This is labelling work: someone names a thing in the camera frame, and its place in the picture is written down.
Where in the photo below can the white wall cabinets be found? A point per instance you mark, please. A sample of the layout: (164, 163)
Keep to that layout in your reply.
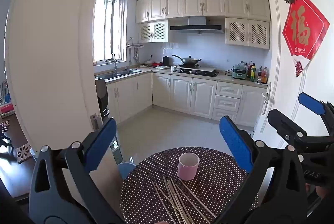
(208, 2)

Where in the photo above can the pink cup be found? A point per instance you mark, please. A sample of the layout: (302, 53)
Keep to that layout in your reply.
(186, 171)

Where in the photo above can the range hood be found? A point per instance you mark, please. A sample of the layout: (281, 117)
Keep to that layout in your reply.
(195, 26)

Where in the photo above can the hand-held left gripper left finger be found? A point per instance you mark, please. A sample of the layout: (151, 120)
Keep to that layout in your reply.
(101, 143)

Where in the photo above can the kitchen window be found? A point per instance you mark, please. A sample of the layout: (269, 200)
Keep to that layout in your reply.
(109, 30)

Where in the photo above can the dark sauce bottle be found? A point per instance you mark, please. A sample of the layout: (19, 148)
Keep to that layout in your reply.
(259, 76)

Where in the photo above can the white ornate trivet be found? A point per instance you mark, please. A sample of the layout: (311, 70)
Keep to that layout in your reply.
(24, 153)

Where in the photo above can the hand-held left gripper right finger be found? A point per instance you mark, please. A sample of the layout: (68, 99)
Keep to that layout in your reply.
(234, 145)

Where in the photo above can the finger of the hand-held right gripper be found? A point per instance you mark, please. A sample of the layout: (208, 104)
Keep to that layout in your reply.
(311, 103)
(283, 124)

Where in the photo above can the white mug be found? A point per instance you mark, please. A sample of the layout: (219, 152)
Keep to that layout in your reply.
(173, 68)

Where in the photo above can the green electric cooker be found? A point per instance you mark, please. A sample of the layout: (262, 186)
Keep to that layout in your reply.
(238, 73)

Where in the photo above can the chrome faucet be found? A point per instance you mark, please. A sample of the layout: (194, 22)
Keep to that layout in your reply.
(114, 64)

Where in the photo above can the white base cabinets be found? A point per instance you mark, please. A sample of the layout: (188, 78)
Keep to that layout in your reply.
(182, 93)

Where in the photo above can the hanging kitchen utensils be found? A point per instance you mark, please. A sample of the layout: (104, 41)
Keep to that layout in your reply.
(135, 55)

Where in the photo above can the green bottle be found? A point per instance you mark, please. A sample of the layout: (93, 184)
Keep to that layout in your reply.
(252, 75)

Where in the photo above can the bunch of wooden chopsticks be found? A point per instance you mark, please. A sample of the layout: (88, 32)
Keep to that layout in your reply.
(175, 209)

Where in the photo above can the black gas stove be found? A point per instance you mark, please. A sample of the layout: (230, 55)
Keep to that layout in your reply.
(195, 72)

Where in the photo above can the red diamond wall poster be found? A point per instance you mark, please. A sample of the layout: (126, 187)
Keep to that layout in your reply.
(305, 30)

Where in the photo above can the blue round stool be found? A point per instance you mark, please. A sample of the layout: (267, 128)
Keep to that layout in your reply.
(125, 170)

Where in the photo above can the dark red bottle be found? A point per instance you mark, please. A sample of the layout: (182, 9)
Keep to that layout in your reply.
(249, 70)

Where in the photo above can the black kettle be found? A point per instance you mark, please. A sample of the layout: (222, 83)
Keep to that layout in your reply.
(165, 60)

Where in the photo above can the black air fryer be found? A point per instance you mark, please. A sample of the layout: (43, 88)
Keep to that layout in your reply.
(102, 93)

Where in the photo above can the steel double sink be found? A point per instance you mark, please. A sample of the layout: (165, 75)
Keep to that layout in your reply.
(114, 74)

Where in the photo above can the steel wok with lid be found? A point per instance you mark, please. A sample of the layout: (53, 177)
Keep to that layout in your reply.
(190, 60)

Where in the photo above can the light wooden board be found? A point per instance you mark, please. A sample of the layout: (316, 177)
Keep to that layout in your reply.
(104, 184)

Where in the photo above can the white plate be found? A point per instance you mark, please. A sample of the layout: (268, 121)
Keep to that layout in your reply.
(162, 67)

